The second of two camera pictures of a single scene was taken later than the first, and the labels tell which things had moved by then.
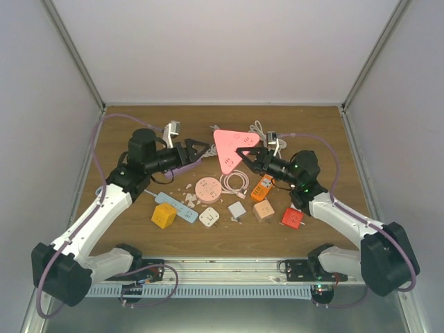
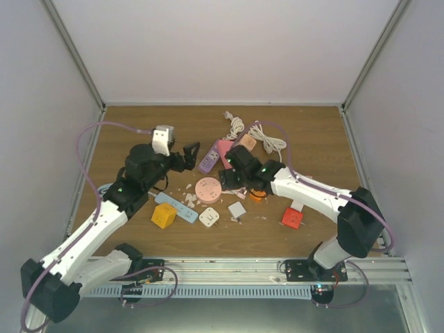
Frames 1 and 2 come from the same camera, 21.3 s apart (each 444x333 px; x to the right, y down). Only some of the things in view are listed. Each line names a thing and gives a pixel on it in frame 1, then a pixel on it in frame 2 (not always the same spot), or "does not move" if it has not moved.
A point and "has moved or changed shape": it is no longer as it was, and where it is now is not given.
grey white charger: x=236 y=211 does not move
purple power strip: x=170 y=174 has moved or changed shape
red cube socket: x=292 y=218 does not move
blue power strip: x=182 y=210 does not move
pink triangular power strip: x=227 y=142 has moved or changed shape
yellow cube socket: x=164 y=215 does not move
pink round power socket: x=208 y=190 does not move
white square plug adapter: x=209 y=216 does not move
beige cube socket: x=263 y=211 to x=248 y=141
